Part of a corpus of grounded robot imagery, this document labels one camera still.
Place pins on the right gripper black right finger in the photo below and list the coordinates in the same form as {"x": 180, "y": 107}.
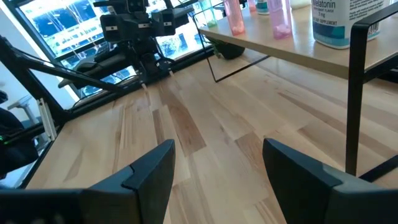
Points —
{"x": 304, "y": 193}

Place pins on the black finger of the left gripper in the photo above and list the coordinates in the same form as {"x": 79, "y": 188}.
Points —
{"x": 168, "y": 22}
{"x": 112, "y": 28}

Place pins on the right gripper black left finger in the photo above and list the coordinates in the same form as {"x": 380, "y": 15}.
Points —
{"x": 143, "y": 193}

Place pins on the green transparent pill bottle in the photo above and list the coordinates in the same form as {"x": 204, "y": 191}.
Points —
{"x": 211, "y": 17}

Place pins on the red transparent pill bottle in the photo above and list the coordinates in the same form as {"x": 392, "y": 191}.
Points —
{"x": 234, "y": 17}

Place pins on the small pink pill bottle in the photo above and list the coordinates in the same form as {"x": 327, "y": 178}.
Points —
{"x": 252, "y": 5}

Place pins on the teal transparent pill bottle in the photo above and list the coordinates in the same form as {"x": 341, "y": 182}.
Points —
{"x": 262, "y": 7}

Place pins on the magenta transparent pill bottle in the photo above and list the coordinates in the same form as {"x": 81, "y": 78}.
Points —
{"x": 280, "y": 18}

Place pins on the white bottle with blue label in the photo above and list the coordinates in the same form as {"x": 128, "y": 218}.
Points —
{"x": 342, "y": 21}

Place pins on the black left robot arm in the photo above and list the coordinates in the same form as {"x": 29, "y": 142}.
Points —
{"x": 124, "y": 62}

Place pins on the wooden shelf with black legs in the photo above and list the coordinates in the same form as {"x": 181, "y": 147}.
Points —
{"x": 298, "y": 46}

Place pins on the large glass window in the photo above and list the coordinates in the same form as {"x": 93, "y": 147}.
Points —
{"x": 68, "y": 28}

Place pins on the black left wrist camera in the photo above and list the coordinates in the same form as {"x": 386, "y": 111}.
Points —
{"x": 136, "y": 5}

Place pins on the silver bracket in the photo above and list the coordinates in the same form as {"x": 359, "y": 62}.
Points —
{"x": 47, "y": 118}

